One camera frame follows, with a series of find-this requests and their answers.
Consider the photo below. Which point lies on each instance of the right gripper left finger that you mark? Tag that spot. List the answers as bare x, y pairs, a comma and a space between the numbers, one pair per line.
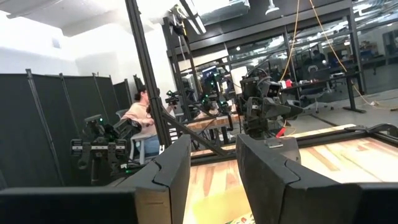
93, 205

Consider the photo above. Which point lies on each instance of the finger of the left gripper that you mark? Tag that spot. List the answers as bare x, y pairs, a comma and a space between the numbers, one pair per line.
295, 110
275, 109

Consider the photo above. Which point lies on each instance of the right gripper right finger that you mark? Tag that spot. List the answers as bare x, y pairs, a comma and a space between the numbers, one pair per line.
280, 199

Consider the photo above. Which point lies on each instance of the yellow green crayon box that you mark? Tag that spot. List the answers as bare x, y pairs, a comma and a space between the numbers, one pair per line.
245, 220

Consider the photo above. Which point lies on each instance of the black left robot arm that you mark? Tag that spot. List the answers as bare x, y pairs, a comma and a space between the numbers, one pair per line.
253, 129

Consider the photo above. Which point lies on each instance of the black neighbouring robot arm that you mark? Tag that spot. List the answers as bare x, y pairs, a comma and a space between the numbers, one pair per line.
102, 146

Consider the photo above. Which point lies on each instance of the black background robot arm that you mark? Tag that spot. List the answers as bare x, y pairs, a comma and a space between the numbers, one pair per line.
214, 93

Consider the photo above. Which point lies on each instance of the small red object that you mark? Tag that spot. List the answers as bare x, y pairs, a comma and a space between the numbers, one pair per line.
281, 132

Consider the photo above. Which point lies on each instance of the black office chair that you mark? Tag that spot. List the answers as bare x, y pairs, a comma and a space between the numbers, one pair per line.
315, 91

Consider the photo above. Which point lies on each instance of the red cup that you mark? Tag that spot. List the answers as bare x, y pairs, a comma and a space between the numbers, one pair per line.
288, 83

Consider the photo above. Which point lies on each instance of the white rectangular board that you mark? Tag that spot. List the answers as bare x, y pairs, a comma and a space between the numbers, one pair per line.
238, 79

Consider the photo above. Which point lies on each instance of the wooden background table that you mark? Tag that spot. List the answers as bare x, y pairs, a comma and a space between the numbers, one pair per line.
211, 121

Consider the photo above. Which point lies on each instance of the black office desk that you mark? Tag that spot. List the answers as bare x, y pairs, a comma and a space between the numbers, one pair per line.
329, 80

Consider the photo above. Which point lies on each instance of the person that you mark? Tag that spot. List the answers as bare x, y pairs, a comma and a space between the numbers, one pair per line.
138, 115
317, 56

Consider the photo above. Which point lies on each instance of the grey office chair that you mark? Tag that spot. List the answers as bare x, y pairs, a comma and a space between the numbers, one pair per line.
141, 141

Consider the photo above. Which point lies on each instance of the black background robot gripper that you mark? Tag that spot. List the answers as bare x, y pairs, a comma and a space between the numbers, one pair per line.
172, 99

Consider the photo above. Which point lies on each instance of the black folding partition screen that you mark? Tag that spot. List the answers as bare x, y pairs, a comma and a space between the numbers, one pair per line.
31, 130

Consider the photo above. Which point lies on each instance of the pendant ceiling lamp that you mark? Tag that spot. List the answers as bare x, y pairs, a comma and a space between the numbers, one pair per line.
272, 9

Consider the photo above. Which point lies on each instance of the white ceiling light strip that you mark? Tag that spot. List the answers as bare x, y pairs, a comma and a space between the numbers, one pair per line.
194, 17

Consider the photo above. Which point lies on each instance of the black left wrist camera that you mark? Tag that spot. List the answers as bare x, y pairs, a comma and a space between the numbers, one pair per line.
274, 89

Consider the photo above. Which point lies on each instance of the black background rig frame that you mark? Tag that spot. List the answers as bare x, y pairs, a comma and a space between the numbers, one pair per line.
174, 62

